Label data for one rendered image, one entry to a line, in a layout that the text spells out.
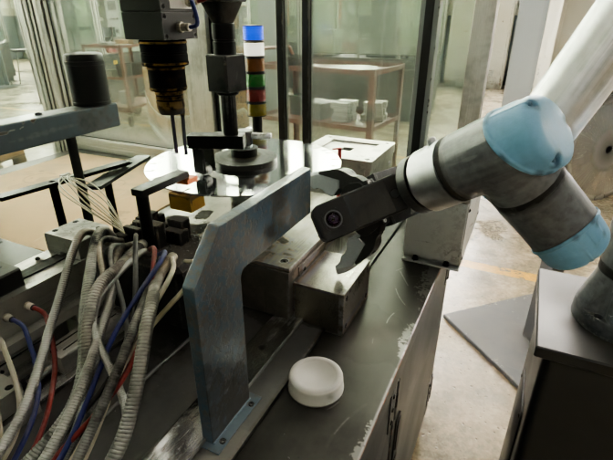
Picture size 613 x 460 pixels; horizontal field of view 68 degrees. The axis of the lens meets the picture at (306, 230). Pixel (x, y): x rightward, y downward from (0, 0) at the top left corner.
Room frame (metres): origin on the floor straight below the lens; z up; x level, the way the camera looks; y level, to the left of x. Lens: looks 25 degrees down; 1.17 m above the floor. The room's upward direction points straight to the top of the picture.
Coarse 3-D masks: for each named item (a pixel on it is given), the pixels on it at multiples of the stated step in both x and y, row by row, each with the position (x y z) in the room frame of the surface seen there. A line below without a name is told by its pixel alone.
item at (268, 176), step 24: (264, 144) 0.86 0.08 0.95; (288, 144) 0.86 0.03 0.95; (312, 144) 0.86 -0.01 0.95; (144, 168) 0.71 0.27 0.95; (168, 168) 0.71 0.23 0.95; (192, 168) 0.71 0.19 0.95; (216, 168) 0.71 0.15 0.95; (288, 168) 0.71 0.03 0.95; (312, 168) 0.71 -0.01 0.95; (192, 192) 0.60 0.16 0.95; (216, 192) 0.60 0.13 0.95; (240, 192) 0.60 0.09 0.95
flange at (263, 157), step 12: (216, 156) 0.75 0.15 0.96; (228, 156) 0.74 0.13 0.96; (240, 156) 0.73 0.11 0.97; (252, 156) 0.73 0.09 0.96; (264, 156) 0.74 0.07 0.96; (276, 156) 0.75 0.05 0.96; (228, 168) 0.70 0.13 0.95; (240, 168) 0.70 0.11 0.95; (252, 168) 0.70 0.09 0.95; (264, 168) 0.71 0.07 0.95
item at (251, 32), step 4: (244, 28) 1.04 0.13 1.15; (248, 28) 1.03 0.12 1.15; (252, 28) 1.03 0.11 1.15; (256, 28) 1.04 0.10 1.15; (260, 28) 1.04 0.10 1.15; (244, 32) 1.04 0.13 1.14; (248, 32) 1.04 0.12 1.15; (252, 32) 1.03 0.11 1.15; (256, 32) 1.04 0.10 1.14; (260, 32) 1.04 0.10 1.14; (244, 36) 1.04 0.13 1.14; (248, 36) 1.04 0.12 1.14; (252, 36) 1.03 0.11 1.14; (256, 36) 1.04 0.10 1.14; (260, 36) 1.04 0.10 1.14; (244, 40) 1.04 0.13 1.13; (248, 40) 1.03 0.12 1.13; (252, 40) 1.03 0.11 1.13; (256, 40) 1.04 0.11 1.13; (260, 40) 1.04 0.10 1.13
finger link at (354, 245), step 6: (348, 240) 0.56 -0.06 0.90; (354, 240) 0.55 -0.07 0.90; (360, 240) 0.54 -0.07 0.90; (348, 246) 0.56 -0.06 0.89; (354, 246) 0.55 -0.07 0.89; (360, 246) 0.54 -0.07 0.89; (348, 252) 0.55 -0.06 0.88; (354, 252) 0.55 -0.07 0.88; (342, 258) 0.56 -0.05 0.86; (348, 258) 0.55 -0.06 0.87; (354, 258) 0.55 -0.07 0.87; (342, 264) 0.56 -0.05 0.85; (348, 264) 0.55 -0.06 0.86; (354, 264) 0.55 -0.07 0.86; (336, 270) 0.58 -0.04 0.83; (342, 270) 0.57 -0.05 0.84; (348, 270) 0.56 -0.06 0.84
